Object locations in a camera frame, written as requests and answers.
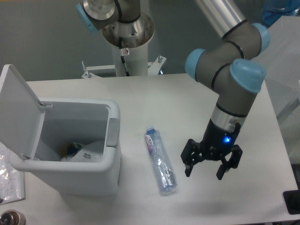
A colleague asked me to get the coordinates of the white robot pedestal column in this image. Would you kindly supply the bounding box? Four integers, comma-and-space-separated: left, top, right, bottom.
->
102, 13, 154, 77

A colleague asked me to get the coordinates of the clear plastic cup with straw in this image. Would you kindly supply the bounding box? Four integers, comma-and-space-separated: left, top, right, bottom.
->
60, 140, 104, 163

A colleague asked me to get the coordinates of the clear plastic bag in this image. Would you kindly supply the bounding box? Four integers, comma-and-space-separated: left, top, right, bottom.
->
0, 143, 25, 205

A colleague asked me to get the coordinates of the white trash can lid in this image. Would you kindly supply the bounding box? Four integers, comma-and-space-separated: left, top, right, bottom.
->
0, 64, 53, 160

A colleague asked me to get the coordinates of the round metal object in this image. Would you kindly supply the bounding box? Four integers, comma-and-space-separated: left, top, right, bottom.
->
0, 210, 26, 225

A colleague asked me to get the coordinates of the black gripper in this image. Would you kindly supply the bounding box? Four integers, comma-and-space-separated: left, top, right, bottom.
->
180, 120, 243, 180

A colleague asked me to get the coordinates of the blue yellow snack wrapper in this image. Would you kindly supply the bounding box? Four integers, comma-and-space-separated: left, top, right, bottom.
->
62, 142, 83, 157

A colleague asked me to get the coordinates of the white trash can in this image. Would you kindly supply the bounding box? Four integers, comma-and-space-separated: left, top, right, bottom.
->
10, 97, 121, 196

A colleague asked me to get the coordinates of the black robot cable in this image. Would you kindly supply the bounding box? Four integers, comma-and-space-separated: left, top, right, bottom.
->
118, 36, 131, 77

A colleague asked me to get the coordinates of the blue water jug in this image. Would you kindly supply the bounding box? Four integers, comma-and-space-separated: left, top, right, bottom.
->
261, 0, 300, 26

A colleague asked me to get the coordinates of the black device at table edge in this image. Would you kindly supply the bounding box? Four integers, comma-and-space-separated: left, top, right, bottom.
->
283, 190, 300, 215

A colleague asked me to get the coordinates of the crushed clear plastic bottle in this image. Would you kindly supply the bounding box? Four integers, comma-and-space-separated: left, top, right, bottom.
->
143, 126, 178, 196

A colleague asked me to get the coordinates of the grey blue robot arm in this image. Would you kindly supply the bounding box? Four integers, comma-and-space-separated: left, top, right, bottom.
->
76, 0, 270, 179

